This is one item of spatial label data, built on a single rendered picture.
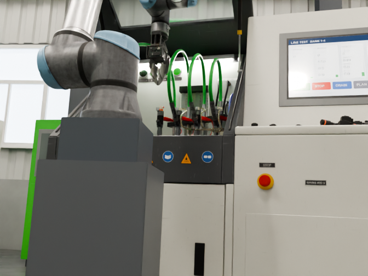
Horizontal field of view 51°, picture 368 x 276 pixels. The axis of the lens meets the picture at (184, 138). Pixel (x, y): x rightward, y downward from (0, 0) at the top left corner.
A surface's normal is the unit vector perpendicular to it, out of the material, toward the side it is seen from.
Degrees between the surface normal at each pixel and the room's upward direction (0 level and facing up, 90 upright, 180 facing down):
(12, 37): 90
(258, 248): 90
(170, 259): 90
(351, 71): 76
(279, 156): 90
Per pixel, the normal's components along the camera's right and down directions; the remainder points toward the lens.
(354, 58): -0.24, -0.40
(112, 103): 0.17, -0.45
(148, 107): -0.25, -0.18
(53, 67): -0.30, 0.20
